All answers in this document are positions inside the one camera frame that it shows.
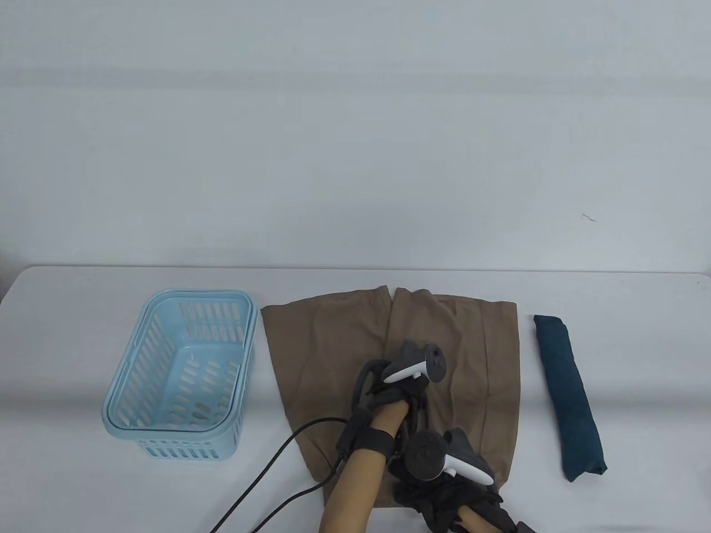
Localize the person's left hand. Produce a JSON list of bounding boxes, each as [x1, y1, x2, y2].
[[364, 380, 433, 447]]

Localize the person's right hand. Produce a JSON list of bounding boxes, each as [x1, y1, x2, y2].
[[388, 458, 505, 533]]

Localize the brown garment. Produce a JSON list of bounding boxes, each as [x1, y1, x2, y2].
[[261, 285, 520, 509]]

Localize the dark teal shorts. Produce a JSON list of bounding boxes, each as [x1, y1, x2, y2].
[[533, 315, 609, 482]]

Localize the person's right forearm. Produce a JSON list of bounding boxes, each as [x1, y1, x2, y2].
[[454, 506, 490, 533]]

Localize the dark grey right hand controller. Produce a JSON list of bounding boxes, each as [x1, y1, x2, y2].
[[404, 427, 495, 487]]

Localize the dark grey hand controller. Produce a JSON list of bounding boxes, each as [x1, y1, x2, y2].
[[404, 427, 495, 487], [352, 339, 448, 425]]

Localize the dark grey left hand controller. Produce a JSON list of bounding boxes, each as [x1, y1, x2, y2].
[[352, 339, 448, 425]]

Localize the light blue plastic basket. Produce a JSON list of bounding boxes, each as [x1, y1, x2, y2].
[[101, 288, 259, 461]]

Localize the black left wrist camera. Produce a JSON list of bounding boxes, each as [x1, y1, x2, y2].
[[388, 425, 418, 464]]

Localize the black left forearm strap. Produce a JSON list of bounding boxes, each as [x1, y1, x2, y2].
[[334, 407, 397, 462]]

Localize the black cable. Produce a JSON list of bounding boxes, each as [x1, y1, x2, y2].
[[209, 418, 357, 533]]

